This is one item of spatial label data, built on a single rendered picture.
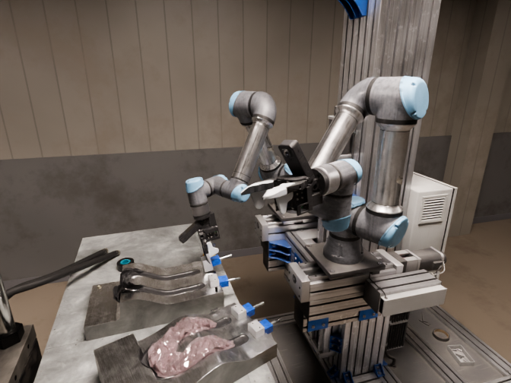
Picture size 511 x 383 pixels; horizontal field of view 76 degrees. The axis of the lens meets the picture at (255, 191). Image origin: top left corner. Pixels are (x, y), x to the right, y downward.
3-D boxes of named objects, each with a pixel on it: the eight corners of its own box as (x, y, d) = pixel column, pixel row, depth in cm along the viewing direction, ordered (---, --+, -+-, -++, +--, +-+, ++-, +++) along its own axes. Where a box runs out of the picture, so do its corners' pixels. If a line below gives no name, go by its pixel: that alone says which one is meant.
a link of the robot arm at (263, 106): (290, 101, 141) (249, 207, 136) (271, 99, 148) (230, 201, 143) (277, 86, 132) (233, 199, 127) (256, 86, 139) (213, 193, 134)
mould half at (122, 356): (235, 313, 130) (234, 289, 126) (277, 356, 110) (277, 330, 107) (99, 378, 102) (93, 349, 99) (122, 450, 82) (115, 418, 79)
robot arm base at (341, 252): (350, 242, 136) (352, 220, 132) (371, 261, 122) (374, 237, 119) (316, 247, 132) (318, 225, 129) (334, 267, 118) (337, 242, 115)
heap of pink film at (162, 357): (212, 318, 119) (211, 300, 116) (239, 349, 105) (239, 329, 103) (140, 351, 105) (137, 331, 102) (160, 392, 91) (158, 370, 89)
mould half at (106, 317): (211, 276, 155) (210, 250, 151) (224, 311, 132) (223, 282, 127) (94, 297, 140) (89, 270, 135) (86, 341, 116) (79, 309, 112)
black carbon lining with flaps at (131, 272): (199, 272, 145) (198, 253, 142) (206, 293, 131) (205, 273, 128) (115, 287, 135) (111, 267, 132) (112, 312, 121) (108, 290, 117)
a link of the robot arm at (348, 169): (363, 190, 90) (366, 159, 87) (339, 199, 83) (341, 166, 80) (338, 183, 96) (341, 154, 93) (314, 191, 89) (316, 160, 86)
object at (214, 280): (239, 280, 141) (238, 269, 139) (242, 286, 136) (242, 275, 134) (208, 286, 137) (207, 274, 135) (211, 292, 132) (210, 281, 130)
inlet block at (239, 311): (259, 305, 131) (259, 293, 129) (267, 311, 127) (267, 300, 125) (231, 318, 123) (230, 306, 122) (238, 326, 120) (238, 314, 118)
